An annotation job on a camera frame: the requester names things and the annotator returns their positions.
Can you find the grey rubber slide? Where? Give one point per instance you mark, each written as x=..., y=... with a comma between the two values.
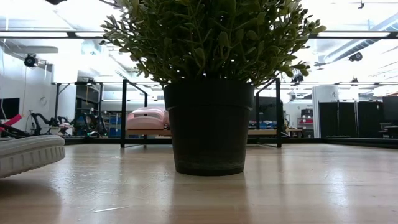
x=28, y=157

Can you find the black background robot arms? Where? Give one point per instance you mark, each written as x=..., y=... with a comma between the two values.
x=38, y=119

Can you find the black room divider panels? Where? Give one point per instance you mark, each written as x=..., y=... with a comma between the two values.
x=348, y=119

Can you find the black ceiling camera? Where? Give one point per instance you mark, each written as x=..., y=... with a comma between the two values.
x=30, y=60
x=355, y=57

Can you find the pink rubber slide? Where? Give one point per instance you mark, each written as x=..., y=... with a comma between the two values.
x=166, y=120
x=144, y=119

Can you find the large black monitor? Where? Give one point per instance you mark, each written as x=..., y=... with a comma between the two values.
x=267, y=109

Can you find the grey office chair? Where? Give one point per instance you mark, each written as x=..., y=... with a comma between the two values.
x=387, y=127

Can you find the green plant in black pot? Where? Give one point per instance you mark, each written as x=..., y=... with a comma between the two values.
x=211, y=130

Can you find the black wall monitor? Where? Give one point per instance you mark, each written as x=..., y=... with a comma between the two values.
x=9, y=108

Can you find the red parts bin rack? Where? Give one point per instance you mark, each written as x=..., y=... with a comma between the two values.
x=307, y=123

